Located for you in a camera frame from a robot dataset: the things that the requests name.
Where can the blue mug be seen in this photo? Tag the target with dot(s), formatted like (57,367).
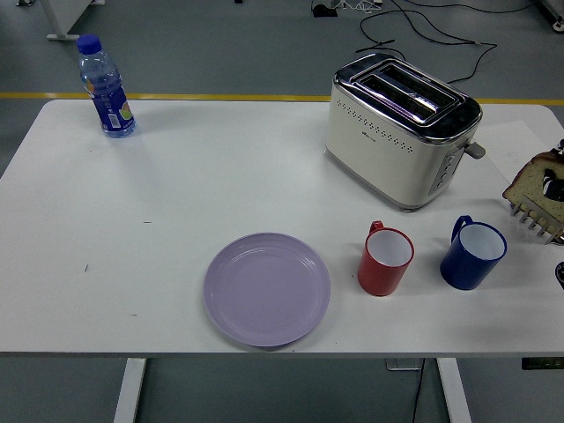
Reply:
(462,269)

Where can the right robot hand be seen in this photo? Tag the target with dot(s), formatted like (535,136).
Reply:
(553,185)

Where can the black control box under table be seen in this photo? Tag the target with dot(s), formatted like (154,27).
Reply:
(542,363)

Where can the white furniture base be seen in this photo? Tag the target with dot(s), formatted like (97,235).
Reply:
(555,11)

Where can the slice of bread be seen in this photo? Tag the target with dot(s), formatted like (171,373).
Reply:
(529,185)

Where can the white table leg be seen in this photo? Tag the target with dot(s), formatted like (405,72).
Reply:
(454,392)
(130,392)

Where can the white paper sheet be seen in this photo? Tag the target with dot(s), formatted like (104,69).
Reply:
(511,145)

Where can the purple plate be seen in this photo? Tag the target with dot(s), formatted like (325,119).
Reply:
(266,291)

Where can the red mug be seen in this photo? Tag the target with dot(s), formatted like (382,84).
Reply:
(379,277)

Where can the white desk frame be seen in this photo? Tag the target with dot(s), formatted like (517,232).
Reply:
(55,17)

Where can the cream and chrome toaster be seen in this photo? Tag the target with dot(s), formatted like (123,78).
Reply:
(379,150)

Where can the clear bottle with blue label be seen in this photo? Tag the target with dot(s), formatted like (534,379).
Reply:
(110,106)

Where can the grey bracket under table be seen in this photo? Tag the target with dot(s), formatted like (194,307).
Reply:
(403,365)

